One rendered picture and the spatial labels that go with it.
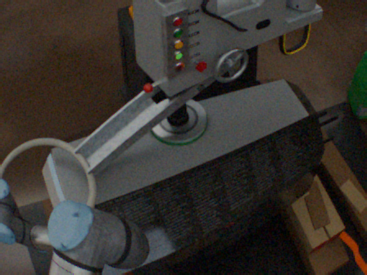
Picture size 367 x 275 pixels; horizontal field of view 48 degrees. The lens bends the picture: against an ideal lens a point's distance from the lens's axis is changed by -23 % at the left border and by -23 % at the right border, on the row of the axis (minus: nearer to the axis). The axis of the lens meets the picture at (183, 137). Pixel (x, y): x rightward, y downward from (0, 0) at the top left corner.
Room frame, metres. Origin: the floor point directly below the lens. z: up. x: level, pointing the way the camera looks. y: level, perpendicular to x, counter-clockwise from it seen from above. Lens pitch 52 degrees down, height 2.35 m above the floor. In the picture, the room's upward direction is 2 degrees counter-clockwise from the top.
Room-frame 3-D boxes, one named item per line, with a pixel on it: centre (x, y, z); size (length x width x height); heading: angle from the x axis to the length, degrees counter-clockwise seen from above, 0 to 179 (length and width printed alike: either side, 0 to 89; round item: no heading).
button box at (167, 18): (1.12, 0.01, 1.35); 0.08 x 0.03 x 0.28; 123
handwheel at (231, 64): (1.22, -0.15, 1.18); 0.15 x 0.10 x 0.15; 123
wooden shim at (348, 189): (1.22, -1.03, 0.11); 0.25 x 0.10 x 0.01; 34
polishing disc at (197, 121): (1.26, 0.02, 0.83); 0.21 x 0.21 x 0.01
